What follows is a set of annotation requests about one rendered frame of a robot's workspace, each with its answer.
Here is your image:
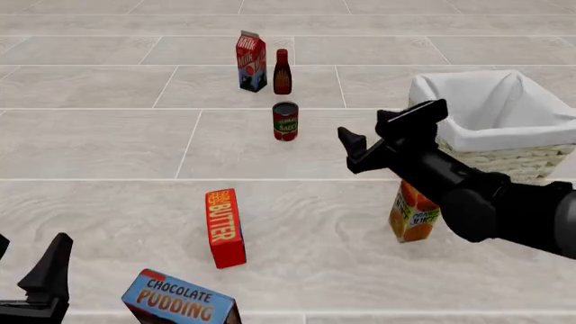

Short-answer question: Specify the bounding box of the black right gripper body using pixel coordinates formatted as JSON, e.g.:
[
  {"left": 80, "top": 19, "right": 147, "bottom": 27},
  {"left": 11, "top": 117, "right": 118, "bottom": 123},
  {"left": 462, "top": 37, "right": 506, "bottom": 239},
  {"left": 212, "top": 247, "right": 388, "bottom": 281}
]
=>
[{"left": 346, "top": 131, "right": 440, "bottom": 176}]

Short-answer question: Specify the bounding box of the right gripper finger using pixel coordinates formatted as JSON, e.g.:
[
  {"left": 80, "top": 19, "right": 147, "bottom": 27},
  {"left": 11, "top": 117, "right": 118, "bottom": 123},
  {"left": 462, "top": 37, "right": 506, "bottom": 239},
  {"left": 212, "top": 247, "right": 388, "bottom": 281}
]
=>
[
  {"left": 376, "top": 109, "right": 398, "bottom": 140},
  {"left": 337, "top": 126, "right": 368, "bottom": 159}
]

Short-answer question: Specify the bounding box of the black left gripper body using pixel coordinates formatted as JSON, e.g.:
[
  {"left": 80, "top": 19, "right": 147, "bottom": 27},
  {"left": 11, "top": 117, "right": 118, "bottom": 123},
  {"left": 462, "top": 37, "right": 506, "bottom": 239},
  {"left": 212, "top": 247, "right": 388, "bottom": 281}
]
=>
[{"left": 0, "top": 294, "right": 69, "bottom": 324}]

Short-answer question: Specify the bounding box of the tomato sauce can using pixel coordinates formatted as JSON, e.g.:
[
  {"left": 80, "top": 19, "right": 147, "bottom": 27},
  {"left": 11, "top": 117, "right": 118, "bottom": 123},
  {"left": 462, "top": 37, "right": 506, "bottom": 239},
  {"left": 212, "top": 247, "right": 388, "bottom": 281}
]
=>
[{"left": 272, "top": 101, "right": 301, "bottom": 142}]

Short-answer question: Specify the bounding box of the dark red sauce bottle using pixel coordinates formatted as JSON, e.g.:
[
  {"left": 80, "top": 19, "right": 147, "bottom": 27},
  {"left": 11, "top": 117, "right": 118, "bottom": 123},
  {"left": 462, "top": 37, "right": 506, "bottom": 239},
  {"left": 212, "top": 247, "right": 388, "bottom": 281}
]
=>
[{"left": 273, "top": 49, "right": 293, "bottom": 96}]

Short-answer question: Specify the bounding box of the white cloth basket liner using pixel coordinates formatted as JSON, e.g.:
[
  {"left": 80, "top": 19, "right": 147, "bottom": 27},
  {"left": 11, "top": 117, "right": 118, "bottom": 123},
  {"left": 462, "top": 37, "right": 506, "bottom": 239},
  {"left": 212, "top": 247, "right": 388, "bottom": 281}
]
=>
[{"left": 409, "top": 69, "right": 576, "bottom": 154}]

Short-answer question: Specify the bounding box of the woven wicker basket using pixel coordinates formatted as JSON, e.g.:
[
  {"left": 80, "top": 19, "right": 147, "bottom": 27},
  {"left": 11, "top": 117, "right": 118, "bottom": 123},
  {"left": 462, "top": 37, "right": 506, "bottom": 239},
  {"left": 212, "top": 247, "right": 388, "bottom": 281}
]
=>
[{"left": 408, "top": 94, "right": 576, "bottom": 186}]

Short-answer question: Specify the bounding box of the orange juice carton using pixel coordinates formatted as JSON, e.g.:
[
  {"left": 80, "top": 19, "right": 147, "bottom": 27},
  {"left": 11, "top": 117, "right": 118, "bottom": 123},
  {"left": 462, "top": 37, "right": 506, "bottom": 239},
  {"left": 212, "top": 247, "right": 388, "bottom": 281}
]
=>
[{"left": 388, "top": 179, "right": 442, "bottom": 244}]

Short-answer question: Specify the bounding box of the red and blue milk carton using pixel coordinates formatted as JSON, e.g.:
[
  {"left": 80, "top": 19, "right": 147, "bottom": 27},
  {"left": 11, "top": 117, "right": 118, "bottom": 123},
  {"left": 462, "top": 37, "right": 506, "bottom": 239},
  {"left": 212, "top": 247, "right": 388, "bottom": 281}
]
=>
[{"left": 235, "top": 30, "right": 270, "bottom": 94}]

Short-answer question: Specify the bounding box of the blue chocolate pudding box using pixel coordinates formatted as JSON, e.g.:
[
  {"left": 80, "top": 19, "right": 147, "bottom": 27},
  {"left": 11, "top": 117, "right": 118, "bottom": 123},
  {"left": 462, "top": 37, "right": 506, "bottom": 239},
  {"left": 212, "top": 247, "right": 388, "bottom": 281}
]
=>
[{"left": 121, "top": 267, "right": 243, "bottom": 324}]

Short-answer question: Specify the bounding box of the red butter box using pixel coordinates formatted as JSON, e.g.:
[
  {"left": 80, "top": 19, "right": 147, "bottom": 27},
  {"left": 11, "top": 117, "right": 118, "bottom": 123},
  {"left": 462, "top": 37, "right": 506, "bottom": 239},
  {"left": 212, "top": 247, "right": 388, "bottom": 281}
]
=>
[{"left": 204, "top": 187, "right": 248, "bottom": 270}]

